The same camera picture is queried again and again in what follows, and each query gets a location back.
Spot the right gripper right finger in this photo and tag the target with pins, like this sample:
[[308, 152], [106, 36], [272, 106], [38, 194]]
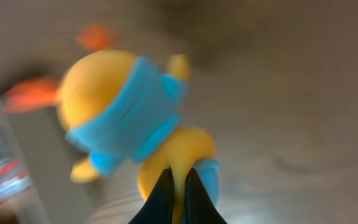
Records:
[[199, 208]]

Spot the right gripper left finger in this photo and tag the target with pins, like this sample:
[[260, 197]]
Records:
[[158, 208]]

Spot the orange and blue toy figure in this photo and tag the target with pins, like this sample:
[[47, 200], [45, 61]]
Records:
[[116, 105]]

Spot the red toy fire truck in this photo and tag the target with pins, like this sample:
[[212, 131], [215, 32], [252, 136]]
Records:
[[14, 178]]

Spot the white cardboard box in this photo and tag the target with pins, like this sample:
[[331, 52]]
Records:
[[19, 202]]

